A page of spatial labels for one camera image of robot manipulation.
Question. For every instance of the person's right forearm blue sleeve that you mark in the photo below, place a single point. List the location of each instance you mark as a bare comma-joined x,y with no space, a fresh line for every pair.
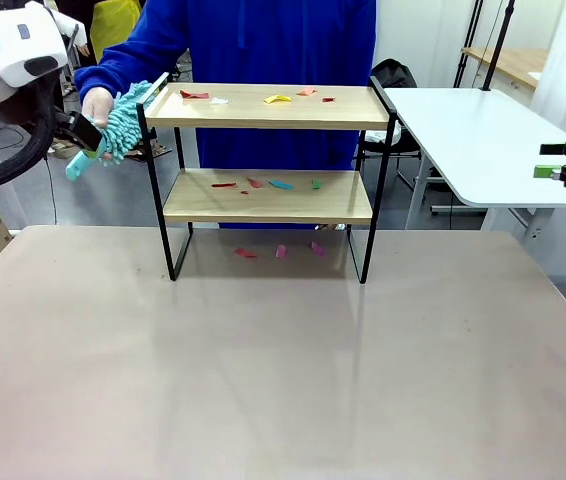
105,70

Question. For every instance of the person's right hand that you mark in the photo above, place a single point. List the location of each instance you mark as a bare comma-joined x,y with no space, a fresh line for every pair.
97,104

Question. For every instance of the green paper scrap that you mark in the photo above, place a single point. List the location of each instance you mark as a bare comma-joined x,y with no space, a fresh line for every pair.
316,185

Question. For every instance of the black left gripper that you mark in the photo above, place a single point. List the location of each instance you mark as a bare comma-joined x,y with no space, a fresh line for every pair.
18,109

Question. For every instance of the salmon orange paper scrap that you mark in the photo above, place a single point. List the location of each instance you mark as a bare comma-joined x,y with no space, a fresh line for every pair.
306,91

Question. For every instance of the black stand pole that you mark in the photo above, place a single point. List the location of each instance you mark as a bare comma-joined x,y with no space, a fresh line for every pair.
499,45

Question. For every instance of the black frame wooden two-tier shelf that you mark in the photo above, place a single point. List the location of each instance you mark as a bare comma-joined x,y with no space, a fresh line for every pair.
263,119

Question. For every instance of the white side table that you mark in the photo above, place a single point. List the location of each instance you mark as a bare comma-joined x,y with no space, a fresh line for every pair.
463,135

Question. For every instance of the black chair with bag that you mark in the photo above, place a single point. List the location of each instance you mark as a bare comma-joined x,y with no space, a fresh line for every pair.
393,75

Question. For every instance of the wooden desk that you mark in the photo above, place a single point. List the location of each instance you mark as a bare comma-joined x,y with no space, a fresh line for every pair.
513,60

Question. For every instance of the person in blue hoodie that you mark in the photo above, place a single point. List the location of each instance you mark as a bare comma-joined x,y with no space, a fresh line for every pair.
283,50

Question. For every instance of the yellow paper scrap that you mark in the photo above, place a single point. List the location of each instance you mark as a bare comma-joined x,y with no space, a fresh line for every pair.
277,99

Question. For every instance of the long red paper scrap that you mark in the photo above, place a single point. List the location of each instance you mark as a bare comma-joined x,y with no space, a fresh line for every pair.
224,185

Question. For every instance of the white paper scrap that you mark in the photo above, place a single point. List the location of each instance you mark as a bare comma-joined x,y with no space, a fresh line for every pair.
219,100

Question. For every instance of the person in yellow apron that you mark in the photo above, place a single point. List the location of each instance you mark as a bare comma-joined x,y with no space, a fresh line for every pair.
113,25

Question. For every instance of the blue paper scrap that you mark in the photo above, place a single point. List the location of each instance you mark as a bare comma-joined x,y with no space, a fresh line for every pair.
281,185

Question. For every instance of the large red paper scrap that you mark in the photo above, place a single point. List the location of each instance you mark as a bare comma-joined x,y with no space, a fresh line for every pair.
194,94

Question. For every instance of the pink paper scrap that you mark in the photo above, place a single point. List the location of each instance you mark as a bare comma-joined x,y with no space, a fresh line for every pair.
281,251

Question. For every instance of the black tripod legs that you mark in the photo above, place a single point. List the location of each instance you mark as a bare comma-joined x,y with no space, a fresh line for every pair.
469,45

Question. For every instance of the teal chenille duster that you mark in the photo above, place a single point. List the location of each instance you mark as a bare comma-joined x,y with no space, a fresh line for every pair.
123,120

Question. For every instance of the magenta paper scrap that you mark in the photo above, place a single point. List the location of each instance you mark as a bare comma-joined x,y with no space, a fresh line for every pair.
317,248

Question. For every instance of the white plastic bag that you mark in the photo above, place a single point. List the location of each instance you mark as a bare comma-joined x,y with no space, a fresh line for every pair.
378,136

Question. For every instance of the pinkish red paper scrap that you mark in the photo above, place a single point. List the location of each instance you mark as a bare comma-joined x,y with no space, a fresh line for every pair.
254,183

